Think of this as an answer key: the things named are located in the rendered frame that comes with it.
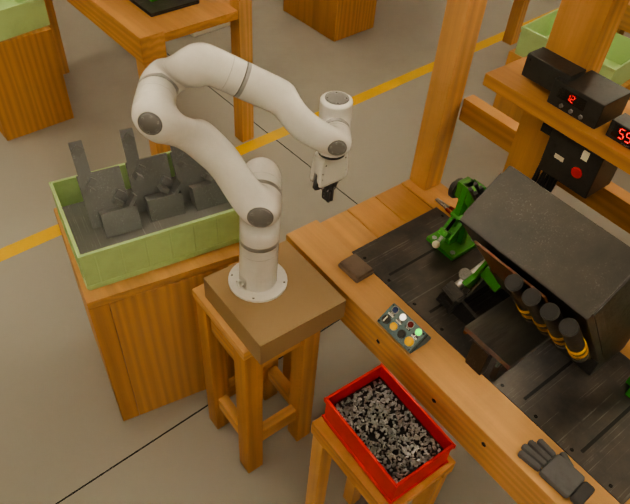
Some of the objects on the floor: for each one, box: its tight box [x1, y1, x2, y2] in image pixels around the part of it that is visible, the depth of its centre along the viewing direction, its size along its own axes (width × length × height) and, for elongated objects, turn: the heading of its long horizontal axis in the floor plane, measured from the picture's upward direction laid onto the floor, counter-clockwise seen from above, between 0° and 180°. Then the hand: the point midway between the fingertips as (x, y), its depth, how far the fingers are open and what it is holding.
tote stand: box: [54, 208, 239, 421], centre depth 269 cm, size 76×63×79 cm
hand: (327, 193), depth 182 cm, fingers closed
